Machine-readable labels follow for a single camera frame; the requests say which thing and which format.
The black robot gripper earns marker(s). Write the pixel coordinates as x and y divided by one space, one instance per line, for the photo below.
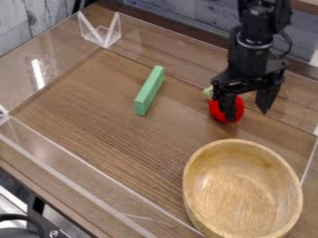
252 70

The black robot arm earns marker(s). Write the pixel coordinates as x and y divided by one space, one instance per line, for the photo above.
263 18

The green rectangular block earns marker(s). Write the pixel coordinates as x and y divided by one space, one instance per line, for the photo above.
148 90

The wooden bowl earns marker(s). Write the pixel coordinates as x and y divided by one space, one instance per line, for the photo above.
240 190

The clear acrylic enclosure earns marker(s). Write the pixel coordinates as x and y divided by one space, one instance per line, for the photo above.
105 166

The black table leg bracket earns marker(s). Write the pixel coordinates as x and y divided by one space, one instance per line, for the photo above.
47 229

